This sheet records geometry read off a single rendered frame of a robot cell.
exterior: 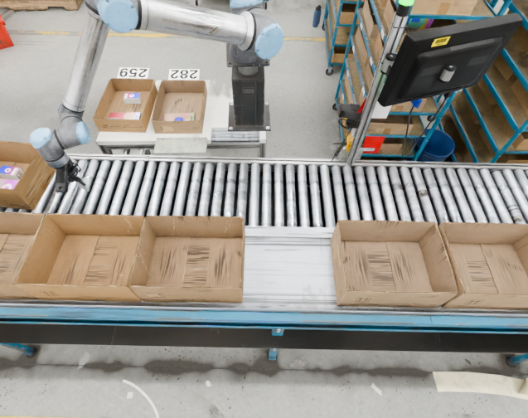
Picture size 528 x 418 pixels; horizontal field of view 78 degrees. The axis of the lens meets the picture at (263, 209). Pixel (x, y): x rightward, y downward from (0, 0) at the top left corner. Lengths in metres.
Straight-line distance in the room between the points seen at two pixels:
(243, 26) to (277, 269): 1.01
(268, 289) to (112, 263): 0.65
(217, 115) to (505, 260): 1.68
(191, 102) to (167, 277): 1.25
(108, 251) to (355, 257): 1.04
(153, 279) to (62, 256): 0.41
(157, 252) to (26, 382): 1.33
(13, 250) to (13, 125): 2.30
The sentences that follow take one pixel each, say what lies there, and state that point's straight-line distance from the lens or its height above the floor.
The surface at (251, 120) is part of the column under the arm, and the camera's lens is 2.04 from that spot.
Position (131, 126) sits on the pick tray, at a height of 0.80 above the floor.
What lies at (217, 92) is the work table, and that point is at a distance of 2.34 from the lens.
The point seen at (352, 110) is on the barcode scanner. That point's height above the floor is 1.09.
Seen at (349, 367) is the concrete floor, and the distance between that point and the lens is 2.24.
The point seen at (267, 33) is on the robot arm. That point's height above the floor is 1.41.
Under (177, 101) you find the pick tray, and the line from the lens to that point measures 2.29.
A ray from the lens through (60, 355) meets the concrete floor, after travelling 2.48.
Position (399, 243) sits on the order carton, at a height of 0.89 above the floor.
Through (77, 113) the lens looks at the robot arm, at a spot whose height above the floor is 1.15.
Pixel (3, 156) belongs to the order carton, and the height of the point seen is 0.80.
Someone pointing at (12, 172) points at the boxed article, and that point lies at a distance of 2.18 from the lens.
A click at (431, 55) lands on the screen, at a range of 1.43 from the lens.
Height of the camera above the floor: 2.15
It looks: 56 degrees down
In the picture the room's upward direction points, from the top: 2 degrees clockwise
